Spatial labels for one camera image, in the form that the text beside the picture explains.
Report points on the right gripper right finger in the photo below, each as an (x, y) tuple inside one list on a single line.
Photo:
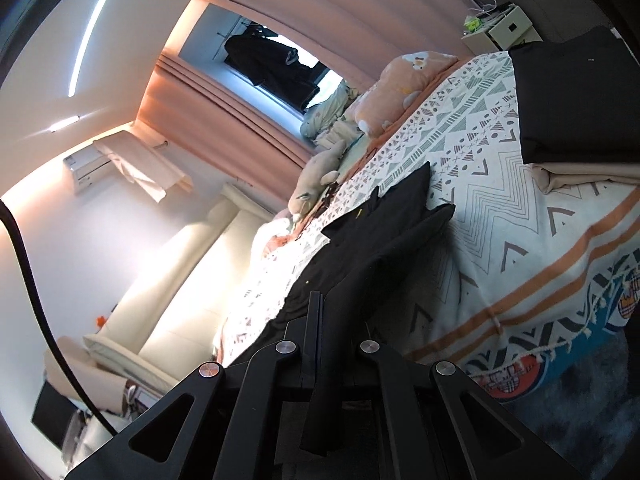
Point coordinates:
[(371, 355)]

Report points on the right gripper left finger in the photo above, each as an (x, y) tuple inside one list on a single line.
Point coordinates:
[(301, 345)]

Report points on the black garment with yellow stripes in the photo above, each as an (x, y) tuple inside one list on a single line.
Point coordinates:
[(365, 265)]

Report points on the hanging dark clothes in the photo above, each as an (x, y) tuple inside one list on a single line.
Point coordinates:
[(273, 66)]

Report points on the folded black clothes stack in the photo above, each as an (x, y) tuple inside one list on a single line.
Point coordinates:
[(578, 101)]

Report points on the orange blanket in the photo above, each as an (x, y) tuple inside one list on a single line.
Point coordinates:
[(284, 228)]

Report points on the cream upholstered headboard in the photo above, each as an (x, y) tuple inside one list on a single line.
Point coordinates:
[(165, 324)]

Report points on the patterned white bedspread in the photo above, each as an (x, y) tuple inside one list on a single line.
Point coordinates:
[(519, 285)]

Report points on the beige plush toy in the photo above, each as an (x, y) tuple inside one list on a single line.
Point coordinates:
[(320, 172)]

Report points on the hanging cream cloth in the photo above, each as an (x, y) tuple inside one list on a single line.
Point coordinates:
[(142, 165)]

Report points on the green bedding bundle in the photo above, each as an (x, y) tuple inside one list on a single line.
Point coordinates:
[(321, 116)]

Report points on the pink curtain left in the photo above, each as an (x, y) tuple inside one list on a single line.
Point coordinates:
[(200, 114)]

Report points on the pink curtain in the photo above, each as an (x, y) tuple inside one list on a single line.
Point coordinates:
[(200, 114), (358, 38)]

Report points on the white air conditioner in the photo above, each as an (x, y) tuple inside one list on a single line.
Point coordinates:
[(85, 167)]

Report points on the peach cartoon pillow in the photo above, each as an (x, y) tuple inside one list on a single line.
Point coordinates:
[(400, 83)]

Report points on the pink curtain right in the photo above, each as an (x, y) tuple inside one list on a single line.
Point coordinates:
[(358, 38)]

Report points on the white bedside cabinet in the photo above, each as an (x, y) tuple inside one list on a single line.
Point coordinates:
[(501, 31)]

